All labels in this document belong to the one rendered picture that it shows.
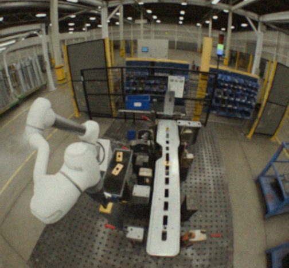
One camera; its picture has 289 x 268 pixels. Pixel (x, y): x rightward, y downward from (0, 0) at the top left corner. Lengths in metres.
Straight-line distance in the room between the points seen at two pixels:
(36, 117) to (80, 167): 0.56
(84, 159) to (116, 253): 0.91
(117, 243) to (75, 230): 0.37
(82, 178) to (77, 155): 0.07
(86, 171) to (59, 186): 0.09
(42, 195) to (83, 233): 0.89
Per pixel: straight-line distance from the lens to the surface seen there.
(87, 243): 1.27
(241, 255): 2.26
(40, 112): 0.91
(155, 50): 7.56
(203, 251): 1.26
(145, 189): 0.87
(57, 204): 0.42
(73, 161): 0.42
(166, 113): 1.68
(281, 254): 2.55
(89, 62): 3.25
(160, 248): 0.88
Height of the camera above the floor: 1.88
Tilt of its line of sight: 34 degrees down
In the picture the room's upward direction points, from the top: straight up
